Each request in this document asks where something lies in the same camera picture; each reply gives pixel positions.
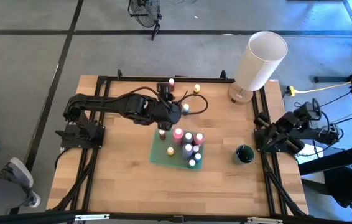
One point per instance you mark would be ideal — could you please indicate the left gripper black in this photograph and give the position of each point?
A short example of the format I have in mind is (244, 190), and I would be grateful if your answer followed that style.
(168, 113)

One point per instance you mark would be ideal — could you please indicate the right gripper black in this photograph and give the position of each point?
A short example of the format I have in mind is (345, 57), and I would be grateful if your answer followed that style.
(288, 124)

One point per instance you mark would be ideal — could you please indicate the small red paint bottle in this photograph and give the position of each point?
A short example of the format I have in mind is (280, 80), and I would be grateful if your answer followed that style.
(172, 81)
(162, 134)

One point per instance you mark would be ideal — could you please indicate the large pink paint bottle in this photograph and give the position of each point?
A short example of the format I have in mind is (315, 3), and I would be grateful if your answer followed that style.
(178, 136)

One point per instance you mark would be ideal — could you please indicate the black paint brush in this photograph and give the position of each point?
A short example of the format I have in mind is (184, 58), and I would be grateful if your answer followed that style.
(184, 93)

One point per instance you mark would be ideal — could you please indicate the large grey paint bottle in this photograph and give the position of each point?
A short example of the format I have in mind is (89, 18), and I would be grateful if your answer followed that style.
(188, 137)

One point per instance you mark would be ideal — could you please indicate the small yellow paint bottle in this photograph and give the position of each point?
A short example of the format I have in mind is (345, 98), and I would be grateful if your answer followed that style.
(196, 88)
(170, 151)

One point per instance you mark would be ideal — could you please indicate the large red paint bottle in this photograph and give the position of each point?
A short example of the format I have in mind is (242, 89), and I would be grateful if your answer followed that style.
(199, 138)

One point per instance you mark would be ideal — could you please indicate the large purple paint bottle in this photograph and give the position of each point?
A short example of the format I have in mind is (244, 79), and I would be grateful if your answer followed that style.
(188, 150)

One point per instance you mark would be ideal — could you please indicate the dark green plastic cup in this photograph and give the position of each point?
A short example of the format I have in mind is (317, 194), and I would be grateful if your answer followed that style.
(244, 154)

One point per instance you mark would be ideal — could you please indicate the small teal green paint bottle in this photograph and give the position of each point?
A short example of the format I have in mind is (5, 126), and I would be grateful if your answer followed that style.
(191, 163)

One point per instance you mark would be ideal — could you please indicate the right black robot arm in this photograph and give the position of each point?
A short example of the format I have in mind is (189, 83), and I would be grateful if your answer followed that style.
(325, 137)

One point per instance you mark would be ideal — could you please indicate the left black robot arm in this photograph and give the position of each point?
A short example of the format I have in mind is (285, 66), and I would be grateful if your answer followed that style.
(107, 104)

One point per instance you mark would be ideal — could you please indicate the white printed sign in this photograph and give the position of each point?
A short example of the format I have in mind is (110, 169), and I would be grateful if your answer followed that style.
(309, 155)

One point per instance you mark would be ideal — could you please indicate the translucent teal plastic bin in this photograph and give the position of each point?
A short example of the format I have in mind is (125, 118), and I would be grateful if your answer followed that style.
(160, 155)

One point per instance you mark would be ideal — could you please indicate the table lamp with white shade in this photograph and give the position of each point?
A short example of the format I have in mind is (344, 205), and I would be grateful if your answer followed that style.
(260, 62)

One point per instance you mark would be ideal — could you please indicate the black office chair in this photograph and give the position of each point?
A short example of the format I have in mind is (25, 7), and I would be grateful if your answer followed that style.
(347, 186)

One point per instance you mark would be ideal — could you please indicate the black floor fan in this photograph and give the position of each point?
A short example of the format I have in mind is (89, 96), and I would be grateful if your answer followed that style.
(145, 14)

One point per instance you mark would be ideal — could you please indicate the person's shoe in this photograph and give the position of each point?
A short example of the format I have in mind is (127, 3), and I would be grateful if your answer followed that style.
(20, 171)
(35, 199)

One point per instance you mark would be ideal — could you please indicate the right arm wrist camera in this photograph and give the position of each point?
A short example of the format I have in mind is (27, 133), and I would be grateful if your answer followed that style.
(306, 110)

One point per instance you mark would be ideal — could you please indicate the black aluminium table frame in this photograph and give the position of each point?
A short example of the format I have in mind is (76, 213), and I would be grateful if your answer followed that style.
(179, 79)

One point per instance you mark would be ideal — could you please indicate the silver frame bracket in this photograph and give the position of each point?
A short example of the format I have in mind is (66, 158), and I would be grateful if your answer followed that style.
(264, 220)
(92, 216)

